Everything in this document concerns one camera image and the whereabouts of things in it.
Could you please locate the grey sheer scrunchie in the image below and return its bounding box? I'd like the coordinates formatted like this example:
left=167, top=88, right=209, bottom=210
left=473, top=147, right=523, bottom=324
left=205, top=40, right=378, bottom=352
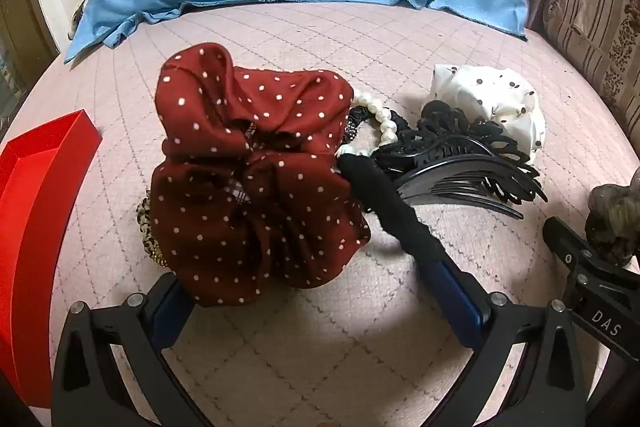
left=585, top=171, right=640, bottom=266

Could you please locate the brown patterned blanket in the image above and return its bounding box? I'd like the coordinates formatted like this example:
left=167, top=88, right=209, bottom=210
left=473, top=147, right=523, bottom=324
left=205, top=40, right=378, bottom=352
left=67, top=2, right=90, bottom=40

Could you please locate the black hair claw clip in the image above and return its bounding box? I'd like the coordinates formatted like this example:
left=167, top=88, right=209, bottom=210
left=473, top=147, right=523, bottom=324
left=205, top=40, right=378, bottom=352
left=372, top=99, right=548, bottom=220

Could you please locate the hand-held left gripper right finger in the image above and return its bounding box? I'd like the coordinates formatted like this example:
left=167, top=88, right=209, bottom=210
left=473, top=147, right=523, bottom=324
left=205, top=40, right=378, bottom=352
left=415, top=251, right=587, bottom=427

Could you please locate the leopard print scrunchie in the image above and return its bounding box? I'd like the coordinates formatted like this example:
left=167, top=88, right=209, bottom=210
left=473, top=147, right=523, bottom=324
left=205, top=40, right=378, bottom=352
left=136, top=189, right=171, bottom=268

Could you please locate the black textured hair tie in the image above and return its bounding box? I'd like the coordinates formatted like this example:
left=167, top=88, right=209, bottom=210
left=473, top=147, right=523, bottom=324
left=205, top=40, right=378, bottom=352
left=344, top=106, right=373, bottom=145

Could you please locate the striped cushion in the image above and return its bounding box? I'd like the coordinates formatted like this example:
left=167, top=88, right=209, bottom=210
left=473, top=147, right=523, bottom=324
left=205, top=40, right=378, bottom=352
left=542, top=0, right=640, bottom=148

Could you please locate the wooden glass-panel door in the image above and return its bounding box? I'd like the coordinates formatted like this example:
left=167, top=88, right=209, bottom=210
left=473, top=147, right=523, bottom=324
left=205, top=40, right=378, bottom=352
left=0, top=0, right=57, bottom=122

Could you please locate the thick black hair band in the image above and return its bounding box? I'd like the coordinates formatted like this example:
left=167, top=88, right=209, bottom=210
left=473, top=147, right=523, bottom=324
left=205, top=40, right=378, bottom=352
left=337, top=154, right=447, bottom=260

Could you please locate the dark red dotted scrunchie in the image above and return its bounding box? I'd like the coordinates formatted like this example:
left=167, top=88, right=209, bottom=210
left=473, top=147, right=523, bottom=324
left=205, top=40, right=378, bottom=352
left=150, top=42, right=371, bottom=308

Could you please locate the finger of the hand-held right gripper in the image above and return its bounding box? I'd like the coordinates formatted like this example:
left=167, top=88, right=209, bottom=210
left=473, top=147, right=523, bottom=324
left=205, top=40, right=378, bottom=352
left=542, top=216, right=640, bottom=359

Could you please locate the pearl bead bracelet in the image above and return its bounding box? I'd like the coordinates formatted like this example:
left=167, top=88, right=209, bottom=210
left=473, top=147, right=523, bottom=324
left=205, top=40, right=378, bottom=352
left=336, top=89, right=398, bottom=158

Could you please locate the red striped scrunchie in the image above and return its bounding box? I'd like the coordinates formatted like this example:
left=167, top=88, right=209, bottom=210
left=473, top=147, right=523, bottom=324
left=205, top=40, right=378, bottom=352
left=225, top=119, right=263, bottom=208

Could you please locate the white dotted scrunchie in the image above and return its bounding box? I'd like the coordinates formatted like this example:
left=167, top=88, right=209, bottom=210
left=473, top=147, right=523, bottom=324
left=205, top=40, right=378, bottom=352
left=429, top=63, right=547, bottom=152

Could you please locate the red box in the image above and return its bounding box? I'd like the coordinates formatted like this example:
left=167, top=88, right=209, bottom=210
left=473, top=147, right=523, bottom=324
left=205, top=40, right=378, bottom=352
left=0, top=109, right=103, bottom=408

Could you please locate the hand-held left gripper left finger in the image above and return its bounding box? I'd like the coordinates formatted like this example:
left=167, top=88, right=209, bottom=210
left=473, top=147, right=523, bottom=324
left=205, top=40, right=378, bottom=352
left=50, top=273, right=212, bottom=427

